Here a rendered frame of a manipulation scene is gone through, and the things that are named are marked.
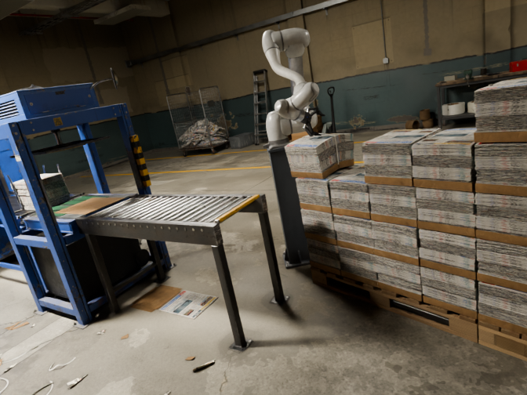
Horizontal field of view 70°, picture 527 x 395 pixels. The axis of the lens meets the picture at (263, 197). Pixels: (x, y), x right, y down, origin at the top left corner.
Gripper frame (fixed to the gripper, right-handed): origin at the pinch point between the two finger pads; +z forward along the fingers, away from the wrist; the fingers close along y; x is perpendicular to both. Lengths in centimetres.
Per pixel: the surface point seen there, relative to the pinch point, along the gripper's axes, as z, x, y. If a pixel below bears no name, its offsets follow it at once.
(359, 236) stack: 13, 38, 69
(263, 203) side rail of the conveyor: -28, -12, 60
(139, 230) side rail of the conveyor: -87, -57, 92
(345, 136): 12.0, 13.2, 5.3
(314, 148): -15.3, 12.4, 20.3
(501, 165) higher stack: -11, 117, 26
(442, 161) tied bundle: -11, 92, 25
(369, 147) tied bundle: -14, 52, 19
